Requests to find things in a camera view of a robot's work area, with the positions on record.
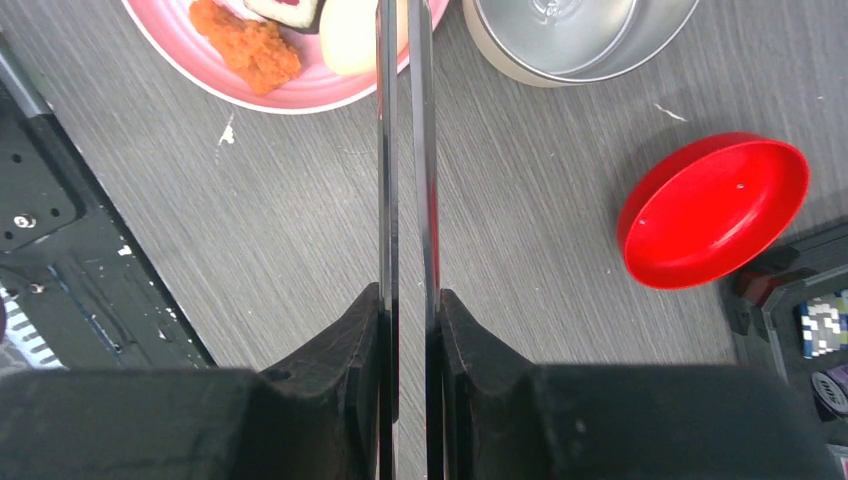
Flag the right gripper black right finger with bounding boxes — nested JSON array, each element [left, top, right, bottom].
[[439, 289, 843, 479]]

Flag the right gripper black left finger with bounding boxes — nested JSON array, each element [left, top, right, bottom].
[[1, 284, 379, 479]]

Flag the white egg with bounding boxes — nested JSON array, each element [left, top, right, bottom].
[[319, 0, 378, 76]]

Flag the sushi roll piece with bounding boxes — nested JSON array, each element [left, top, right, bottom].
[[243, 0, 325, 34]]

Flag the metal serving tongs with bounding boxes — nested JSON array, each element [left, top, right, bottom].
[[375, 1, 448, 479]]

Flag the round steel lunch box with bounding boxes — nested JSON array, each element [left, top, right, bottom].
[[462, 0, 699, 88]]

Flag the red lid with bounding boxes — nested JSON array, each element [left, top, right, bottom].
[[616, 132, 811, 290]]

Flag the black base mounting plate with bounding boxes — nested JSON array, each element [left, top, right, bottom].
[[1, 45, 214, 369]]

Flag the black poker chip case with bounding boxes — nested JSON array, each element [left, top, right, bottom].
[[720, 224, 847, 475]]

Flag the fried chicken drumstick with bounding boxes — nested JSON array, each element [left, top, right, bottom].
[[188, 0, 302, 95]]

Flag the pink plate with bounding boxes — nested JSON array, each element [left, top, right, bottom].
[[121, 0, 452, 116]]

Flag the toothed aluminium rail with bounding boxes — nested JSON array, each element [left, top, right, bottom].
[[1, 287, 65, 375]]

